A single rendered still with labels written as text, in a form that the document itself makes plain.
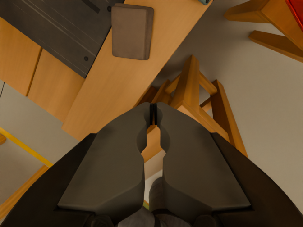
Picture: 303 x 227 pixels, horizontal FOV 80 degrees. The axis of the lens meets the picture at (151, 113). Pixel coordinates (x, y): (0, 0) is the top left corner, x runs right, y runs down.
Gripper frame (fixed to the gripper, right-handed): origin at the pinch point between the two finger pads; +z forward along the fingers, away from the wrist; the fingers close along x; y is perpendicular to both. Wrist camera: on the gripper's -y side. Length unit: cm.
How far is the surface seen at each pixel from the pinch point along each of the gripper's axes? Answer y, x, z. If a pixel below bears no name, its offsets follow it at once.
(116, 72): 7.9, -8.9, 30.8
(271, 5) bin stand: -5.2, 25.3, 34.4
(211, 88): 37, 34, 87
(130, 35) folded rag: -0.7, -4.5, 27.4
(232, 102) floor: 56, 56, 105
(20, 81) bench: 13, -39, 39
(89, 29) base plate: -1.2, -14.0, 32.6
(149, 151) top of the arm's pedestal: 34.6, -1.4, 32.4
